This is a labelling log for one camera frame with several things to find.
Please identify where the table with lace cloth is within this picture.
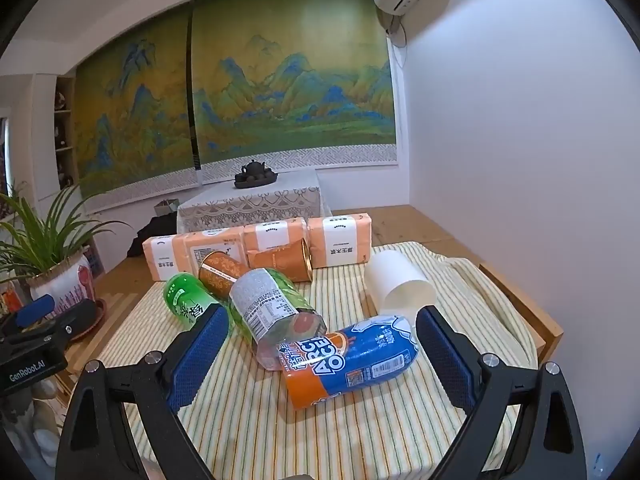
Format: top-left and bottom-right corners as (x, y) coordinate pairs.
(176, 167), (334, 235)

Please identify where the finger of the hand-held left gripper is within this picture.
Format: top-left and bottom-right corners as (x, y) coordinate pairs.
(47, 299), (97, 347)
(15, 294), (56, 328)

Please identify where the orange tissue pack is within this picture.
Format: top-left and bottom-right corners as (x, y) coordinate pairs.
(142, 234), (194, 282)
(243, 218), (309, 267)
(306, 213), (374, 269)
(183, 227), (249, 273)

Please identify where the potted green plant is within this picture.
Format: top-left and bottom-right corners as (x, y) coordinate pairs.
(0, 179), (134, 322)

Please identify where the air conditioner hose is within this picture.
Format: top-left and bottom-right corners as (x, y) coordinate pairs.
(377, 9), (410, 67)

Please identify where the wide landscape wall painting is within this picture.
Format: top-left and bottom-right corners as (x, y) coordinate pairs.
(191, 0), (399, 187)

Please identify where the orange paper cup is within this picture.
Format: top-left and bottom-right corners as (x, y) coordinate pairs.
(247, 238), (314, 284)

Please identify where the wooden wall shelf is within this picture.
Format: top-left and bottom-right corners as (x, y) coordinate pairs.
(52, 76), (77, 192)

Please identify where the green bottle with white label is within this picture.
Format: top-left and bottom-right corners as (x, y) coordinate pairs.
(228, 268), (328, 372)

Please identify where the dark tea tray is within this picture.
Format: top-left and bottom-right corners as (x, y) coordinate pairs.
(234, 170), (279, 190)

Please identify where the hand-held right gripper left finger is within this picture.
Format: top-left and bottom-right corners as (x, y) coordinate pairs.
(54, 304), (232, 480)

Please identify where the blue and orange drink bottle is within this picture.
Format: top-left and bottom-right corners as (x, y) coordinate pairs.
(284, 314), (419, 412)

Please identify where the narrow landscape wall painting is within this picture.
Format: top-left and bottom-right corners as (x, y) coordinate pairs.
(73, 13), (199, 207)

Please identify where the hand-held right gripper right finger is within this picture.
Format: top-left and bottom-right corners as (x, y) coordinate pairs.
(416, 305), (587, 480)

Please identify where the black bag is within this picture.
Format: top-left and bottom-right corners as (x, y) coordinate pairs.
(127, 214), (179, 259)

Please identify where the green tea bottle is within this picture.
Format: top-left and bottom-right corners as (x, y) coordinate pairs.
(163, 272), (232, 332)

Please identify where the yellow striped cloth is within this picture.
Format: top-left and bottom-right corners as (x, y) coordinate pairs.
(67, 241), (539, 480)

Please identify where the brown plant saucer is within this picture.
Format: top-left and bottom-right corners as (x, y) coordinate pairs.
(70, 298), (109, 344)

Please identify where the orange patterned can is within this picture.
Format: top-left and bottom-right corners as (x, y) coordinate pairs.
(198, 252), (251, 302)

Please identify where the white cup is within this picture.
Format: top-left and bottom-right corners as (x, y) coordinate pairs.
(364, 250), (439, 327)

